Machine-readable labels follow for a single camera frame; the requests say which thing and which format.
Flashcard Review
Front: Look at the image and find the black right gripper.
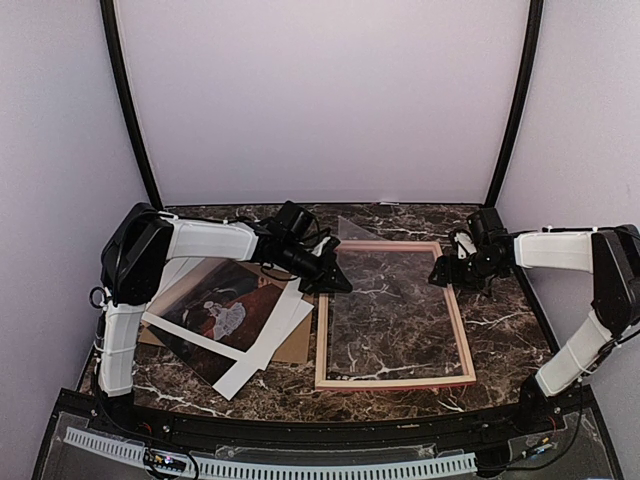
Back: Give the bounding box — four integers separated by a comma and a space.
429, 249, 503, 291

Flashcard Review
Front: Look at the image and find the black front table rail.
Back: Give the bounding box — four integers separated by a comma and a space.
84, 399, 551, 454

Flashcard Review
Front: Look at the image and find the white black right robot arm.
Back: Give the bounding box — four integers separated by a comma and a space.
429, 207, 639, 434

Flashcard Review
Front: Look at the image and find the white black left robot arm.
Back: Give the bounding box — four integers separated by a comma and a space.
97, 201, 353, 436

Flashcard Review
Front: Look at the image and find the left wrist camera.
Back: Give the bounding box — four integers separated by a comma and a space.
312, 236, 341, 257

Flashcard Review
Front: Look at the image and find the black corner post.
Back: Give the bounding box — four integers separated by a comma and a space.
484, 0, 544, 208
99, 0, 164, 210

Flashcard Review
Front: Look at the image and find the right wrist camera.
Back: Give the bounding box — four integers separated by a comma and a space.
449, 229, 477, 260

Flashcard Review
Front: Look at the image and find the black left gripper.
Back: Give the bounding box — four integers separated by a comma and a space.
280, 239, 353, 295

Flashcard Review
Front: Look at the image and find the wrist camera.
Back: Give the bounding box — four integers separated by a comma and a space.
449, 229, 477, 260
312, 236, 341, 257

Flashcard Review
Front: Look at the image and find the dark painting photo print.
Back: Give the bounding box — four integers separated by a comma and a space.
149, 259, 289, 386

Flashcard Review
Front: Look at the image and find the left black corner post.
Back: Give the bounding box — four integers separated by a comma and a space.
99, 0, 164, 210

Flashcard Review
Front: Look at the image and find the light wooden picture frame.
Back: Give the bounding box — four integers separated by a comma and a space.
315, 240, 476, 391

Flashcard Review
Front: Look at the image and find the right black corner post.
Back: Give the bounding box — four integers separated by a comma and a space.
484, 0, 544, 208

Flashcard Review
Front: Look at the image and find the clear acrylic sheet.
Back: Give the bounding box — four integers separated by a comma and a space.
326, 218, 464, 382

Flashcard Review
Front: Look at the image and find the white photo mat board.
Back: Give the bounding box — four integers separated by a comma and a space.
142, 260, 302, 368

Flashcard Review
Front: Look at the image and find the white slotted cable duct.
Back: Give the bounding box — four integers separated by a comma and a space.
63, 427, 477, 479

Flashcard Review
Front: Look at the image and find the brown cardboard backing board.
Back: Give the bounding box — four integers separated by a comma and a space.
139, 314, 312, 364

